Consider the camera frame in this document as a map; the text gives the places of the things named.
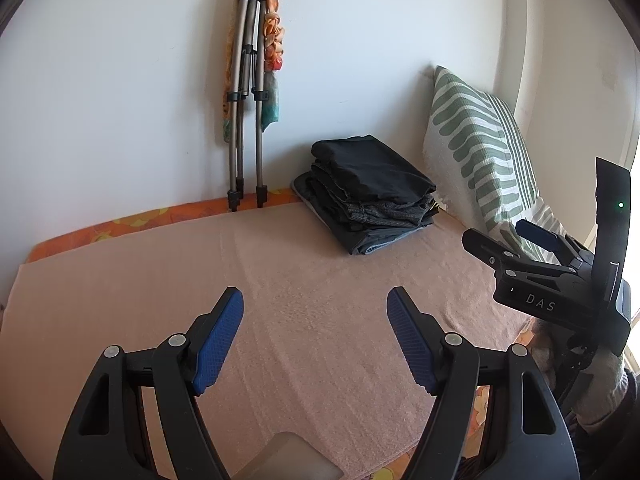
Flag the blue grey folded garment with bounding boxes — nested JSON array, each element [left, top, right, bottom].
[[291, 172, 436, 257]]

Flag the orange floral scarf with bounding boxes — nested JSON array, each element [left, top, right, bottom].
[[217, 0, 288, 143]]

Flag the black pants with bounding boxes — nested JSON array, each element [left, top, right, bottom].
[[310, 135, 437, 206]]

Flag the metal tripod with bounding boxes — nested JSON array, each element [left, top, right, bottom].
[[220, 0, 271, 211]]

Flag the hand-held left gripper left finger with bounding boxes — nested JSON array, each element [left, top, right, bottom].
[[52, 287, 245, 480]]

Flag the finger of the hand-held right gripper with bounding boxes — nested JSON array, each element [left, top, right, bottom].
[[461, 228, 577, 279], [515, 219, 597, 274]]

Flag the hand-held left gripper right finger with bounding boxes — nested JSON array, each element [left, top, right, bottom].
[[386, 286, 581, 480]]

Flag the person's right forearm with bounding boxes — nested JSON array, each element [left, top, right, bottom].
[[572, 370, 640, 480]]

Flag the pink blanket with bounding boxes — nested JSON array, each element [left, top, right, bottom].
[[0, 202, 546, 480]]

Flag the person's right hand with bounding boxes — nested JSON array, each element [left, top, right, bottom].
[[575, 349, 627, 428]]

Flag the green striped white pillow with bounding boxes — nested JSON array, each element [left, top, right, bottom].
[[422, 65, 576, 266]]

